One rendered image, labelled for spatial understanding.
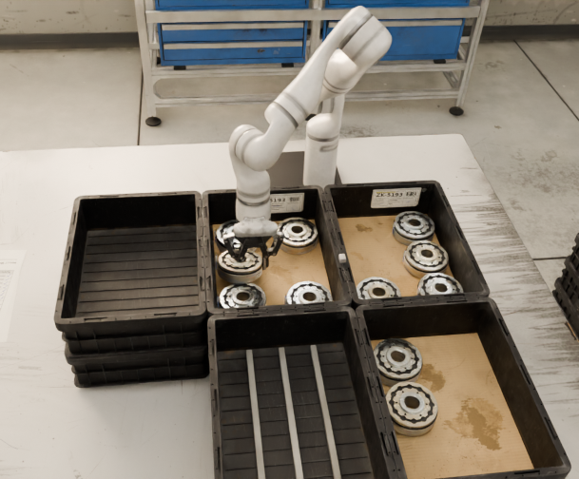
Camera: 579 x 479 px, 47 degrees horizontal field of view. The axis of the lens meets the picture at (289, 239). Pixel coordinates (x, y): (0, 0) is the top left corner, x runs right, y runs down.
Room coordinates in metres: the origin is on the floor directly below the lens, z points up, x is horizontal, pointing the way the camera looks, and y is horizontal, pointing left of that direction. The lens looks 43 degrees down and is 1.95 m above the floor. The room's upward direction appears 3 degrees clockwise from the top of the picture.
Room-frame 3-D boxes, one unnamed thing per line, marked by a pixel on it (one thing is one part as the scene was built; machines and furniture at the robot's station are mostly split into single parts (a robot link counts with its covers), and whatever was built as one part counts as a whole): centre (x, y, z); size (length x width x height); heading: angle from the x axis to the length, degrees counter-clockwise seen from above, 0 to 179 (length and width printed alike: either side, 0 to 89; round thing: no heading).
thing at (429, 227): (1.26, -0.31, 0.86); 0.10 x 0.10 x 0.01
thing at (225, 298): (0.97, 0.09, 0.86); 0.10 x 0.10 x 0.01
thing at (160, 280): (1.04, 0.34, 0.87); 0.40 x 0.30 x 0.11; 9
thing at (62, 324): (1.04, 0.34, 0.92); 0.40 x 0.30 x 0.02; 9
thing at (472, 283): (1.13, -0.26, 0.87); 0.40 x 0.30 x 0.11; 9
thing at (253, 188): (1.09, 0.09, 1.14); 0.09 x 0.07 x 0.15; 41
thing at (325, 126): (1.55, -0.08, 1.00); 0.09 x 0.09 x 0.17; 13
